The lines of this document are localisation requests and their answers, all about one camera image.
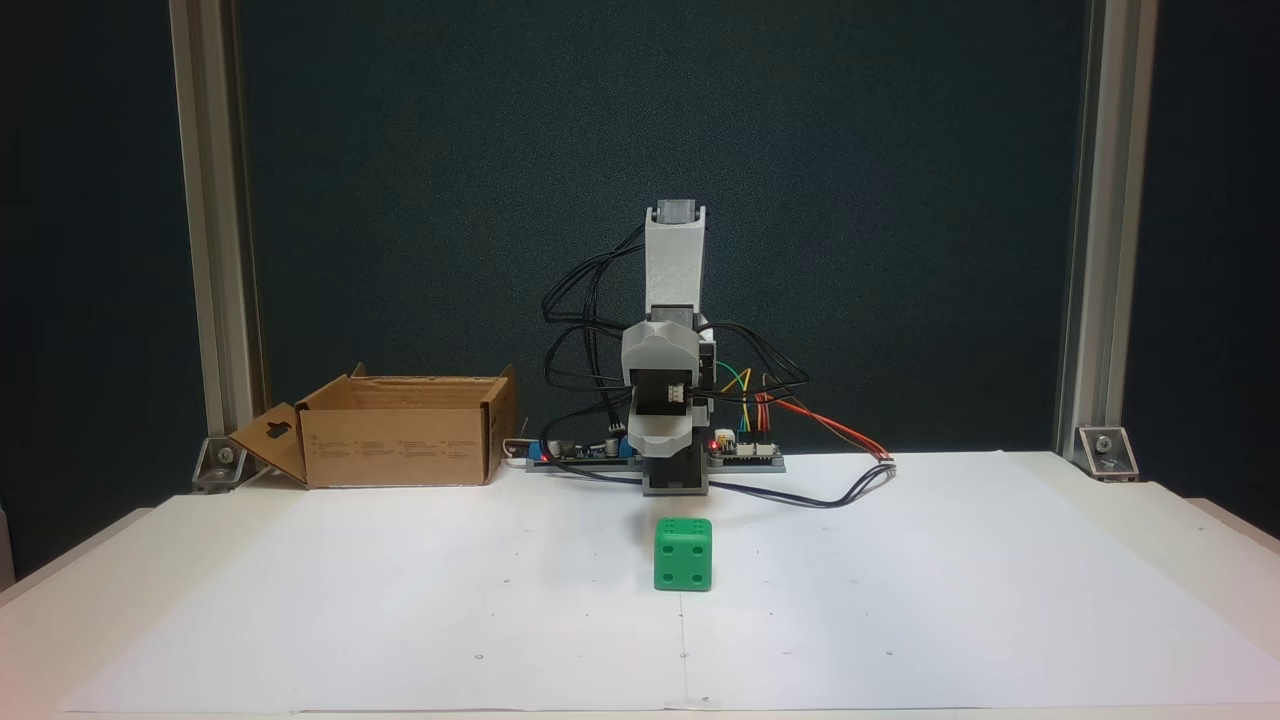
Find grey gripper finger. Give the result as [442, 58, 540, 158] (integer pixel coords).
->
[628, 411, 699, 454]

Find green dice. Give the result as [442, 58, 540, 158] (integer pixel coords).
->
[654, 517, 714, 592]

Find circuit board with blue parts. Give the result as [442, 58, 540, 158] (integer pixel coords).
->
[527, 434, 643, 473]

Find circuit board with white connectors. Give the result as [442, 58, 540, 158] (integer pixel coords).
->
[707, 429, 787, 473]

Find brown cardboard box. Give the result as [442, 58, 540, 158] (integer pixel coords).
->
[228, 364, 519, 490]

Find black motor cable bundle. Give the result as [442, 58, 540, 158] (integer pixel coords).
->
[540, 224, 811, 471]

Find yellow jumper wire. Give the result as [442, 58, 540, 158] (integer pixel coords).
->
[720, 367, 754, 434]

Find orange red ribbon wires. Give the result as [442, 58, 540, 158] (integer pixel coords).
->
[755, 374, 893, 462]

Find dark cable on table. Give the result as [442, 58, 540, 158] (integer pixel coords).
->
[540, 456, 897, 510]

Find metal corner bracket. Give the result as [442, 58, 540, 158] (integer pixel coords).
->
[1076, 426, 1140, 482]
[191, 436, 249, 494]

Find aluminium frame post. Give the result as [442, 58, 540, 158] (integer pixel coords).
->
[168, 0, 267, 443]
[1053, 0, 1161, 457]

